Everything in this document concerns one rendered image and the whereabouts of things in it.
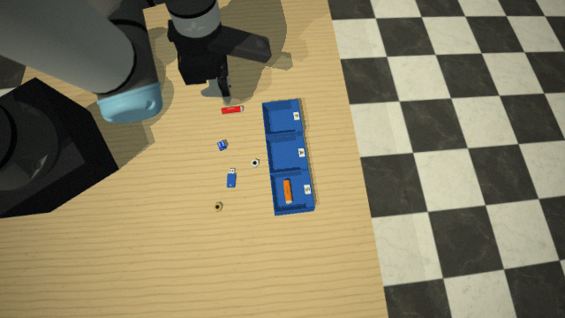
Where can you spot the blue bin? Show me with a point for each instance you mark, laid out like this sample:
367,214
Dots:
287,157

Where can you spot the orange battery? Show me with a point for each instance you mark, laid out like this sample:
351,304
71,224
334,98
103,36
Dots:
287,191

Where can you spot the blue usb stick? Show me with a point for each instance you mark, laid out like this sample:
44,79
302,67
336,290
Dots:
231,178

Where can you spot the red aa battery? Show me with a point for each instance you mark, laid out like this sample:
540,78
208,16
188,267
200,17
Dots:
232,109

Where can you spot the blue die with white pips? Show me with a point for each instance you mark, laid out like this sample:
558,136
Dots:
221,145

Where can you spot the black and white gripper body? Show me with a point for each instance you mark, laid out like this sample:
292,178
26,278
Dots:
196,64

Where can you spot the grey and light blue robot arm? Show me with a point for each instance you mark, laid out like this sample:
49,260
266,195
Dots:
71,40

